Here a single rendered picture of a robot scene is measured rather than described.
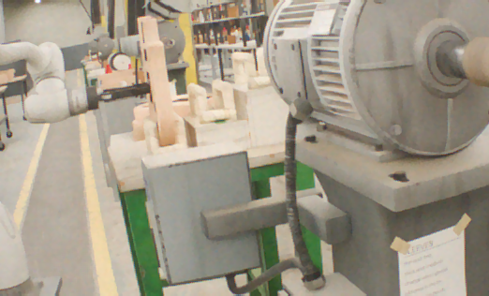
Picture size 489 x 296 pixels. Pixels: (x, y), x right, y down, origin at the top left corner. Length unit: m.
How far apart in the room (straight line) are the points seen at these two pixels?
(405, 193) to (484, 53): 0.19
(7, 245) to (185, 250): 0.70
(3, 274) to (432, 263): 1.10
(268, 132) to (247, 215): 0.99
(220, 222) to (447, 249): 0.35
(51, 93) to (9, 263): 0.62
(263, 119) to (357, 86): 1.22
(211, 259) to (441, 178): 0.44
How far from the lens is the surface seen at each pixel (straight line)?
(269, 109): 1.96
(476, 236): 0.91
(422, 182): 0.74
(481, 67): 0.68
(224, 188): 1.02
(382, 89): 0.76
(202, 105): 1.95
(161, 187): 1.00
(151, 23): 1.99
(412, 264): 0.86
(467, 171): 0.77
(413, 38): 0.77
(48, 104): 1.98
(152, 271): 1.89
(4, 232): 1.62
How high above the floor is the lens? 1.32
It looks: 11 degrees down
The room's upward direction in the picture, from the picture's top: 8 degrees counter-clockwise
